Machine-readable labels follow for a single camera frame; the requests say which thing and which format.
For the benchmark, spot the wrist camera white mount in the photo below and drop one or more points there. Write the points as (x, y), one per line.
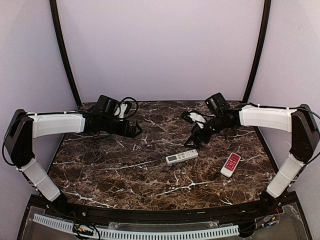
(193, 117)
(123, 109)

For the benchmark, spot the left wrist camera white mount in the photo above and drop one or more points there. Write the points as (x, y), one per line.
(123, 109)

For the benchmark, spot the red white remote control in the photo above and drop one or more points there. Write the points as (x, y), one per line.
(230, 165)

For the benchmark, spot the black frame post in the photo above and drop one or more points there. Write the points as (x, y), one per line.
(63, 51)
(258, 50)

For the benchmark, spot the left black frame post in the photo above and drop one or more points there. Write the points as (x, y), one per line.
(63, 51)

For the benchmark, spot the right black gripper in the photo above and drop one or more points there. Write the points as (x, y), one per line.
(199, 133)

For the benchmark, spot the black front rail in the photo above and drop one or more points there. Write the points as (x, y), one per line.
(245, 212)

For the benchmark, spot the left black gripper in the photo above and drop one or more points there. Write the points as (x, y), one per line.
(129, 128)

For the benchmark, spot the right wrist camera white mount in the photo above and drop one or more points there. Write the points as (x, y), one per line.
(193, 117)

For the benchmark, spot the white slotted cable duct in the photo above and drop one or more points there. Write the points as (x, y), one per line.
(139, 231)

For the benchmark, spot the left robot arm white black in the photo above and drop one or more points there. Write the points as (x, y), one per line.
(107, 115)

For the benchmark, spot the right black frame post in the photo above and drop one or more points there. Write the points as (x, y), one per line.
(258, 50)

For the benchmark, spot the white air conditioner remote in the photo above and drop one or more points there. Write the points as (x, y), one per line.
(181, 157)

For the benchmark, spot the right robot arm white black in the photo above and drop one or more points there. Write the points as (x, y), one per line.
(299, 121)

